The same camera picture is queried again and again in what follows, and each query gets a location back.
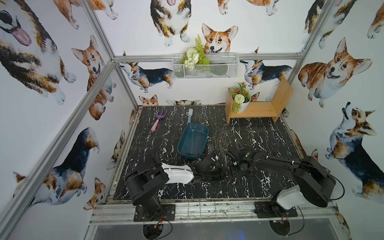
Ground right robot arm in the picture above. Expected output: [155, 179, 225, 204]
[226, 148, 336, 216]

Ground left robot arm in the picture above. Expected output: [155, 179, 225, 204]
[124, 154, 225, 216]

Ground teal plastic storage box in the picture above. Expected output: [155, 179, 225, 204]
[178, 123, 209, 160]

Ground potted flower white pot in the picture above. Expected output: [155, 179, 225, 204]
[230, 82, 251, 114]

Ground purple pink toy fork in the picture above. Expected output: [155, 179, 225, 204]
[151, 110, 168, 132]

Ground wooden corner shelf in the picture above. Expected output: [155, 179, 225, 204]
[225, 77, 294, 124]

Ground white green artificial flowers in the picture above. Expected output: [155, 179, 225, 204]
[181, 35, 210, 70]

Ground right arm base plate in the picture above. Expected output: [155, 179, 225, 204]
[254, 201, 298, 219]

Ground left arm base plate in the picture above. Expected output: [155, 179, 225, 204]
[134, 204, 176, 222]

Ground light teal brush handle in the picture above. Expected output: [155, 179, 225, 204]
[187, 109, 193, 124]

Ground white wire wall basket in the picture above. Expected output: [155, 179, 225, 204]
[172, 53, 240, 80]

